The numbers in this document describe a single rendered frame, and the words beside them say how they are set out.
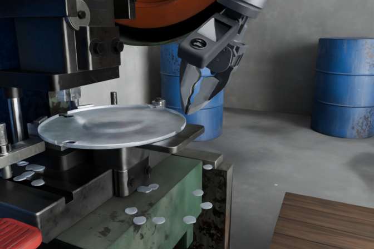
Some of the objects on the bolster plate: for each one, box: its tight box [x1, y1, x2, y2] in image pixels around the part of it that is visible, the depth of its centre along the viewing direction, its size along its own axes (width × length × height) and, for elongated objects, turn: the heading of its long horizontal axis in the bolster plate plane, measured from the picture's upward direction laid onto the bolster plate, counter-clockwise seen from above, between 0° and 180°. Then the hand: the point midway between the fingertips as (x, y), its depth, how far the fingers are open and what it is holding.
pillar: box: [7, 98, 25, 144], centre depth 67 cm, size 2×2×14 cm
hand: (187, 109), depth 58 cm, fingers closed
